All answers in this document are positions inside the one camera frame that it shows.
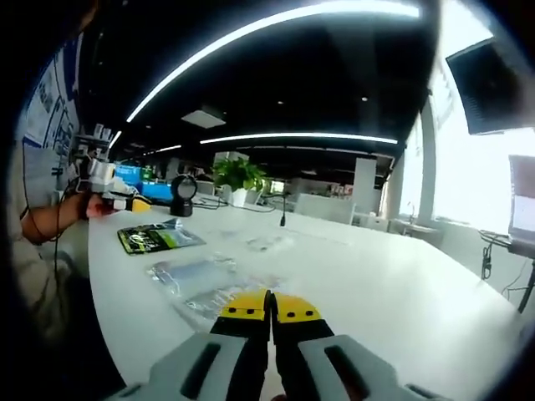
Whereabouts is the person's left hand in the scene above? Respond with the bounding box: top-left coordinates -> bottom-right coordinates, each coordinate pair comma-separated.
77,194 -> 125,219

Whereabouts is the person's beige clothing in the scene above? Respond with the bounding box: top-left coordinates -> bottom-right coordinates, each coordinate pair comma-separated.
7,137 -> 91,335

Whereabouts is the black barcode scanner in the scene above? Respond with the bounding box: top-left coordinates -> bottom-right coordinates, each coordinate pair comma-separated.
169,174 -> 198,218

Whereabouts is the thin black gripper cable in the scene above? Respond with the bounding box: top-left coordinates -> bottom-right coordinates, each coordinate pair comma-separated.
23,175 -> 91,256

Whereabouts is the open laptop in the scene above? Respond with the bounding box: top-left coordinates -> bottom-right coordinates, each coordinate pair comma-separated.
507,154 -> 535,241

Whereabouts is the square ceiling vent panel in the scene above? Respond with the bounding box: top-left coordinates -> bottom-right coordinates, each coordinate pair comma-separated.
181,109 -> 227,129

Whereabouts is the blue white wall board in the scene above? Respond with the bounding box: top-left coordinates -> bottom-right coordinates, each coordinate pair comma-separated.
23,33 -> 83,151

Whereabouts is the white storage shelf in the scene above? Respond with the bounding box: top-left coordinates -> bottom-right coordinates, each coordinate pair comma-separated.
74,123 -> 114,168

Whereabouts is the black hanging cable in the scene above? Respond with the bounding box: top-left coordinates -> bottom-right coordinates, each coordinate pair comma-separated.
480,246 -> 494,282

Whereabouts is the green black foil packet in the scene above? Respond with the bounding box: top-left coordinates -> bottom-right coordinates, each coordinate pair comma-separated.
116,219 -> 206,256

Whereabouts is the white office partition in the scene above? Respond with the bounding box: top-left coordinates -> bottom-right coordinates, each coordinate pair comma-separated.
294,192 -> 357,226

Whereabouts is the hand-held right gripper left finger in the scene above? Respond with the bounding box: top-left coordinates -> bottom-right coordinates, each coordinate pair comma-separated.
106,287 -> 273,401

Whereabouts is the green potted plant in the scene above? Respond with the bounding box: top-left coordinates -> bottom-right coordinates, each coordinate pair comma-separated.
211,156 -> 268,208

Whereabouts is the long white ceiling light strip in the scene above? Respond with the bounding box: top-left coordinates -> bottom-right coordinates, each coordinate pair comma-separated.
199,132 -> 399,146
125,3 -> 421,123

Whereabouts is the black laptop stand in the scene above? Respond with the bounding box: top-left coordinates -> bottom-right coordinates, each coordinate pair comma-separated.
480,229 -> 535,314

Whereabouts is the blue plastic box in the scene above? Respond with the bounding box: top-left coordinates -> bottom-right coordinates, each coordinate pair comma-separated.
115,165 -> 173,202

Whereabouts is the silver sheet goods packet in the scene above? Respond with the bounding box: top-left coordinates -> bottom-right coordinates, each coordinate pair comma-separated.
145,255 -> 289,326

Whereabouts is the pile of silver sheet goods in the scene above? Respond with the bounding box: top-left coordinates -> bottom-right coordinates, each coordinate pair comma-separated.
246,236 -> 292,252

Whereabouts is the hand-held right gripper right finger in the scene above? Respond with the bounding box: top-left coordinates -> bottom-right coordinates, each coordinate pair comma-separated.
271,292 -> 452,401

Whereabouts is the black wall monitor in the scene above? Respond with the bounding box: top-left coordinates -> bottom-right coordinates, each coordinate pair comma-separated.
445,37 -> 527,135

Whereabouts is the white table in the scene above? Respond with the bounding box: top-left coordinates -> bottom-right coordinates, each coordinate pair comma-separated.
87,204 -> 527,392

